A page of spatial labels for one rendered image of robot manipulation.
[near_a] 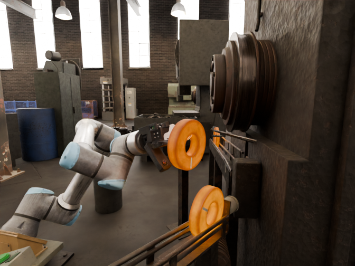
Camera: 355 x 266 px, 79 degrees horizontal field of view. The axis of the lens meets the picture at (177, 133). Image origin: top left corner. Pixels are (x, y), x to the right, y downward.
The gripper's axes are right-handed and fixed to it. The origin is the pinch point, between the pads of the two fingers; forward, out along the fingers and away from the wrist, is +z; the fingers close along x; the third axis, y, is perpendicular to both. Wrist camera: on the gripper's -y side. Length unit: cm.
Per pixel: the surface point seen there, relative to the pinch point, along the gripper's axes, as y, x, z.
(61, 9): 594, 374, -767
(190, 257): -30.1, -11.8, 1.5
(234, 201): -25.8, 15.6, 2.0
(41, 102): 112, 93, -372
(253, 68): 20.5, 33.2, 12.9
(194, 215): -20.8, -7.2, 2.0
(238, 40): 33.7, 34.6, 9.3
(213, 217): -25.7, 2.4, 1.2
